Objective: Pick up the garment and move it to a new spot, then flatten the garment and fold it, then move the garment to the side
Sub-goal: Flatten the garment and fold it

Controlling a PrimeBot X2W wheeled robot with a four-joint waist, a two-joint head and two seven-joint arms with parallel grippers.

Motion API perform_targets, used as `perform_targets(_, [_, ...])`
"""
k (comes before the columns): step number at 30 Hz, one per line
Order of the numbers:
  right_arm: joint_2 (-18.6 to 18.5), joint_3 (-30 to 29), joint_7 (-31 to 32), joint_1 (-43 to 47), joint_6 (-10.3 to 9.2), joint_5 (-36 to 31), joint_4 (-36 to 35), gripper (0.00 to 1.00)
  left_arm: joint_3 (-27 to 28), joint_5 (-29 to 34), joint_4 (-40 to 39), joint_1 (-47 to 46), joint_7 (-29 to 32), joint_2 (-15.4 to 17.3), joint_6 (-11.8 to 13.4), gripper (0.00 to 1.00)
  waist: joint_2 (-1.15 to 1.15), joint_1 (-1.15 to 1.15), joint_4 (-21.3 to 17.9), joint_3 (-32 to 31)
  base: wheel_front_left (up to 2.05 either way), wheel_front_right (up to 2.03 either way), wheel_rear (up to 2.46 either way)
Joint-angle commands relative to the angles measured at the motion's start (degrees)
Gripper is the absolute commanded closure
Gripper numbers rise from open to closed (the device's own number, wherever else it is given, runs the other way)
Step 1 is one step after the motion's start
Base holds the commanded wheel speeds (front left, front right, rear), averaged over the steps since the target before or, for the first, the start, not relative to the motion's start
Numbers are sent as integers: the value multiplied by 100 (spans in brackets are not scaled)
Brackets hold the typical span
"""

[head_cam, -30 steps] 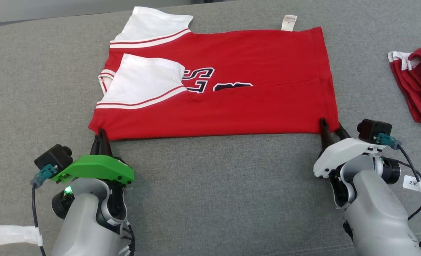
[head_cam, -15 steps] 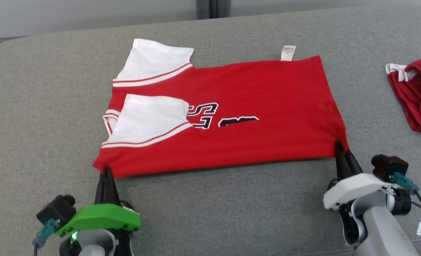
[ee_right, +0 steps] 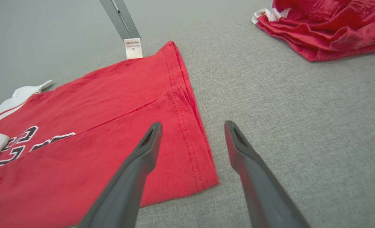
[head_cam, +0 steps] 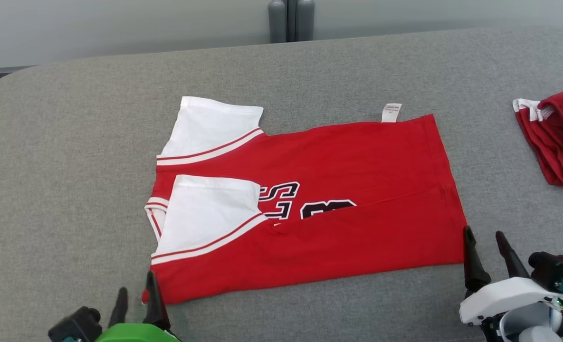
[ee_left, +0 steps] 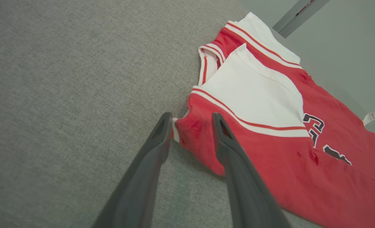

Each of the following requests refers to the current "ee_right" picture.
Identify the red shorts white side stripes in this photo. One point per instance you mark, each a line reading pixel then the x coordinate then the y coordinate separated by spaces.
pixel 326 28

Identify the grey fabric sofa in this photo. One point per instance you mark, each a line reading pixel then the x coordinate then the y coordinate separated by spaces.
pixel 301 110

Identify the grey partition post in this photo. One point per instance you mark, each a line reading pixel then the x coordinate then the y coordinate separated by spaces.
pixel 121 19

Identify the red white jersey shirt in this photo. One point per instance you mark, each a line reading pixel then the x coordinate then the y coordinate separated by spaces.
pixel 111 95

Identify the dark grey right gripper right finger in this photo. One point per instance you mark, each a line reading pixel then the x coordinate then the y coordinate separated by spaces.
pixel 263 196

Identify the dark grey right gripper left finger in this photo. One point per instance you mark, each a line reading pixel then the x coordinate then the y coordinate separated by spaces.
pixel 124 196

